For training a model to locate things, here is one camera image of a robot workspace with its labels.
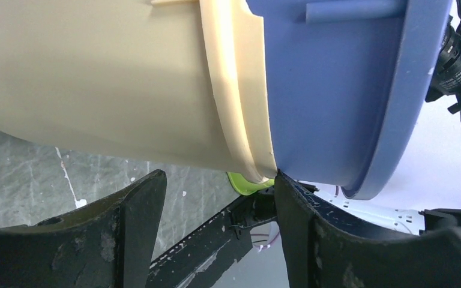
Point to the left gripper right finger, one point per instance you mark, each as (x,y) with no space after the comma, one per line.
(325,246)

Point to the beige bucket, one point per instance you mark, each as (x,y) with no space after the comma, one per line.
(178,82)

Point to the blue bucket rim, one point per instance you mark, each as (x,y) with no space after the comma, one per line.
(291,85)

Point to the lime green tub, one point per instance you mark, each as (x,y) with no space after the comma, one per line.
(244,187)

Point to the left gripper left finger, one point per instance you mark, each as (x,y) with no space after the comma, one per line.
(107,243)

